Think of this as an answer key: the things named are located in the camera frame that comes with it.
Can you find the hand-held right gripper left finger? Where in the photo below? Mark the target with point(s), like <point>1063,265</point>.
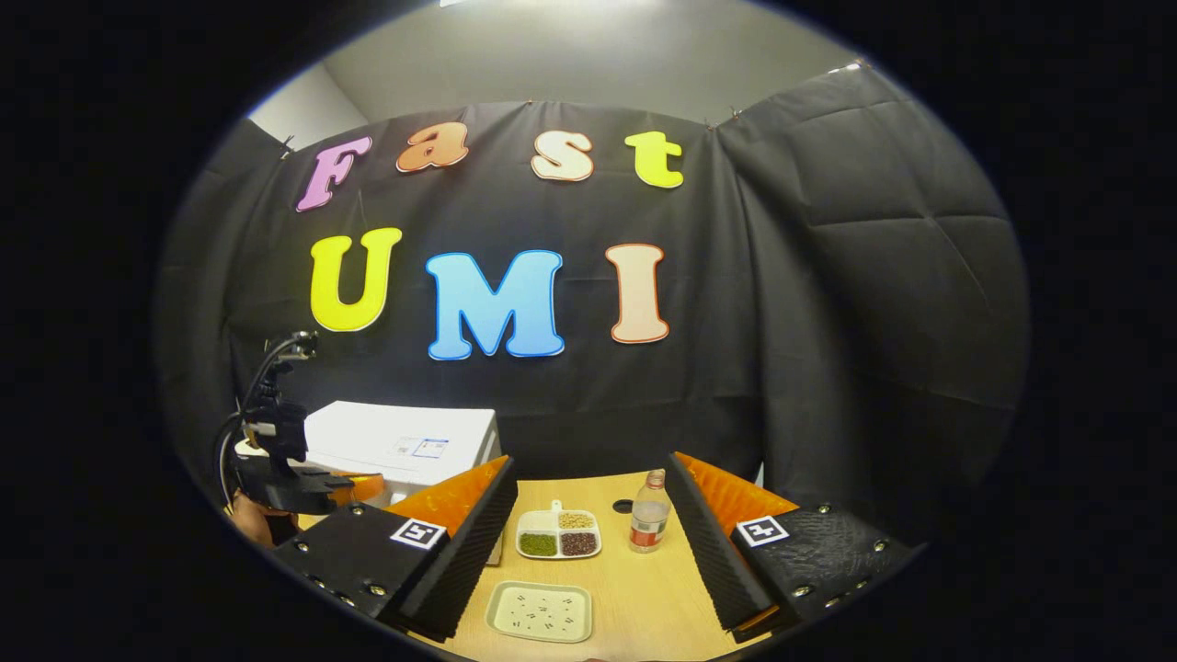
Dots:
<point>474,552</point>

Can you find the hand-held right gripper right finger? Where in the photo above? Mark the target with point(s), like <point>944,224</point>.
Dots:
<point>708,552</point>

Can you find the small ceiling light panel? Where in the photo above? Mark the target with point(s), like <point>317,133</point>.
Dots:
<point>846,66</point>

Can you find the white microwave oven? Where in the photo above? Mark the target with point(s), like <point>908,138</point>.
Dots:
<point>368,441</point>

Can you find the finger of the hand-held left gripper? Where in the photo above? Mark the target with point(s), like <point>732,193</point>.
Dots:
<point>354,487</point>

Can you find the clear red-label water bottle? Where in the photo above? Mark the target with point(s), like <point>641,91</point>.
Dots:
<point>649,519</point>

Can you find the pale green rectangular plate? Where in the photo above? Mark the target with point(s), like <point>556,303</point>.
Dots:
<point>538,611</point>

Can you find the white divided bean dish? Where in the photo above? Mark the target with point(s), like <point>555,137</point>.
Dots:
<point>556,533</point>

